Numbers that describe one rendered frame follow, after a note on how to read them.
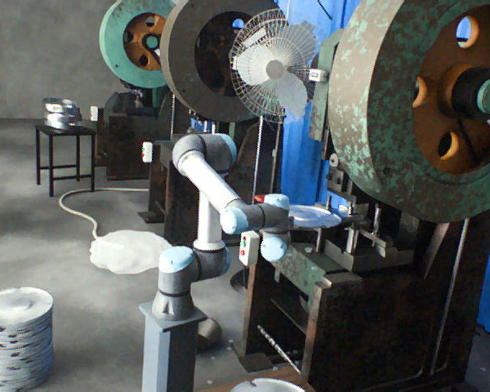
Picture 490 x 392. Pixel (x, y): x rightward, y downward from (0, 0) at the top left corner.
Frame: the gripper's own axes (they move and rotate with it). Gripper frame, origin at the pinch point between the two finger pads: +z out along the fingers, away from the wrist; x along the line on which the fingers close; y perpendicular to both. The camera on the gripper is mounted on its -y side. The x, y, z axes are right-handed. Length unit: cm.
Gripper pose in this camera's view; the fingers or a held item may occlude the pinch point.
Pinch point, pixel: (292, 223)
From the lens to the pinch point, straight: 183.1
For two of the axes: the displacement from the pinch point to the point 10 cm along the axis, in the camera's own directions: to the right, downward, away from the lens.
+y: -9.7, -1.5, 1.9
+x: -1.1, 9.7, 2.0
